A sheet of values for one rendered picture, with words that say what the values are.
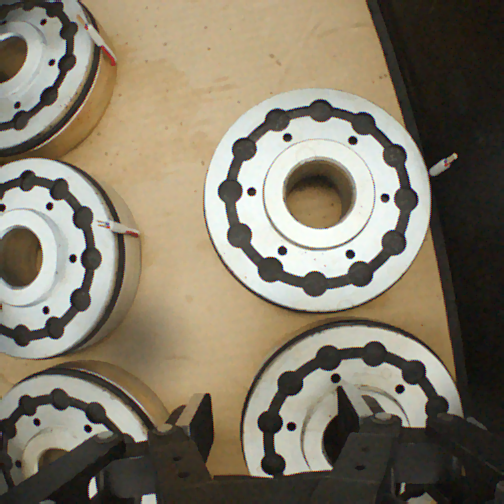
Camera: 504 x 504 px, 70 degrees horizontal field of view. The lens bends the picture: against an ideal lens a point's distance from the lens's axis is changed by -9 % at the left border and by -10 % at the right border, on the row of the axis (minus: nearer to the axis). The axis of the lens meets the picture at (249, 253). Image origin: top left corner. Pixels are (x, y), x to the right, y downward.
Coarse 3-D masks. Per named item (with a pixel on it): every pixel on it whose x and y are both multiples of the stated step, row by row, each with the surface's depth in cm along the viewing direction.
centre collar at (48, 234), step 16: (16, 208) 18; (0, 224) 18; (16, 224) 18; (32, 224) 18; (48, 224) 18; (0, 240) 18; (48, 240) 17; (0, 256) 18; (48, 256) 17; (64, 256) 18; (0, 272) 18; (48, 272) 17; (0, 288) 18; (16, 288) 18; (32, 288) 17; (48, 288) 17; (16, 304) 18; (32, 304) 18
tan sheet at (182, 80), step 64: (128, 0) 22; (192, 0) 21; (256, 0) 21; (320, 0) 21; (128, 64) 22; (192, 64) 21; (256, 64) 21; (320, 64) 20; (384, 64) 20; (128, 128) 21; (192, 128) 21; (128, 192) 21; (192, 192) 21; (320, 192) 20; (192, 256) 21; (128, 320) 21; (192, 320) 20; (256, 320) 20; (384, 320) 20; (0, 384) 21; (192, 384) 20
